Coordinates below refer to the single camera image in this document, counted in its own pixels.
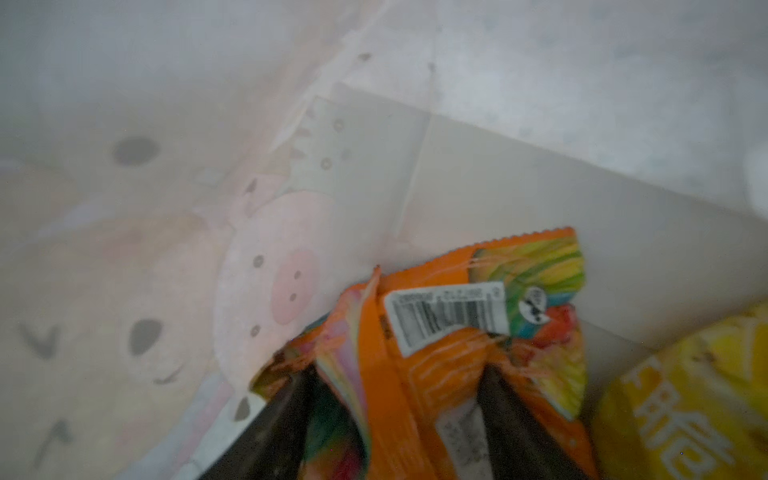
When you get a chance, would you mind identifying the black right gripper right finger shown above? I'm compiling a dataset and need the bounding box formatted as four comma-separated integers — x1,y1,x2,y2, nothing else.
477,365,588,480

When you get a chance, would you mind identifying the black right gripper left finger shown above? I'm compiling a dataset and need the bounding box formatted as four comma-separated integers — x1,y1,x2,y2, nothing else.
201,367,317,480

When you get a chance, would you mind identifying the orange rainbow candy packet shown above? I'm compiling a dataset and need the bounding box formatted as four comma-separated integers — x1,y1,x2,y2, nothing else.
251,227,598,479

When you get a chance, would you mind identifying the patterned white paper bag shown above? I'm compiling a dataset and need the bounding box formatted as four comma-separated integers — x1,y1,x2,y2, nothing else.
1,1,767,479

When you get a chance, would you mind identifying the yellow lemon snack packet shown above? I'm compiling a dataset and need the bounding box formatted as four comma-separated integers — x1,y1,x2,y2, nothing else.
590,302,767,479

